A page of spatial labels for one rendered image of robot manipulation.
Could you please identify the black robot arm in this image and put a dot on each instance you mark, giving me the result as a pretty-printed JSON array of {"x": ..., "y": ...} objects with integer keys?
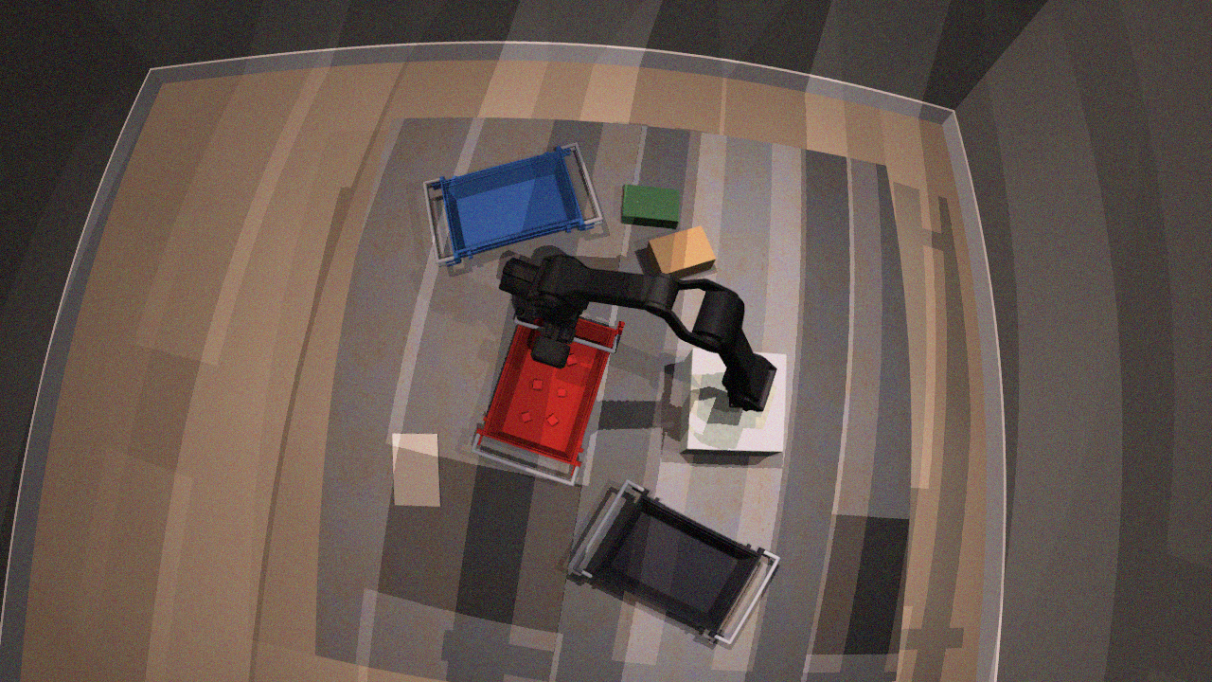
[{"x": 562, "y": 284}]

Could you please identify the tan rectangular block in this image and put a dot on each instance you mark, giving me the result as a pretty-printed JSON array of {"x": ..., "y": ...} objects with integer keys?
[{"x": 681, "y": 254}]

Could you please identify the green rectangular block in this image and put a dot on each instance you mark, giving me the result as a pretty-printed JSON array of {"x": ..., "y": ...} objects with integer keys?
[{"x": 650, "y": 206}]

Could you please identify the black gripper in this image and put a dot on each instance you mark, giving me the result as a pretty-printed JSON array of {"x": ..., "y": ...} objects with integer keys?
[{"x": 547, "y": 350}]

